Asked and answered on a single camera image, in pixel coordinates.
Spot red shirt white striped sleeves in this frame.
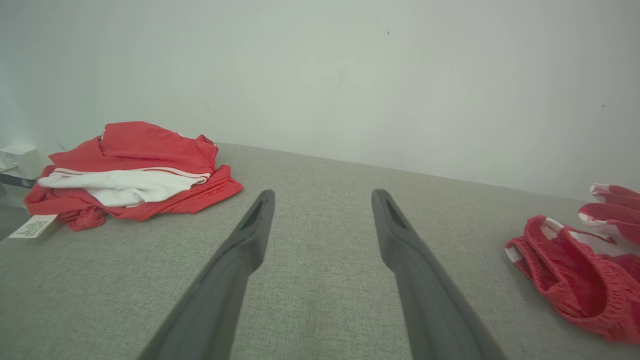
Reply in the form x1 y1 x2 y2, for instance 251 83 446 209
9 121 245 239

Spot black and white baseboard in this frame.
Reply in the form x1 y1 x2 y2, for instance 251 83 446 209
0 173 38 191

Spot grey fabric sofa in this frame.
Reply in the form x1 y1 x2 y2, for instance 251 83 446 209
0 142 640 360

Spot small white plastic box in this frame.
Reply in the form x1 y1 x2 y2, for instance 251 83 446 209
0 144 41 180

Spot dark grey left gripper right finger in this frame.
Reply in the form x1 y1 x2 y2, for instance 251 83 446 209
371 188 507 360

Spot red white garment number print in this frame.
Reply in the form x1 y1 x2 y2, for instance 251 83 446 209
505 184 640 346

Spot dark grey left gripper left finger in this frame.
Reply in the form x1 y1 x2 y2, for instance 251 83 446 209
137 189 276 360

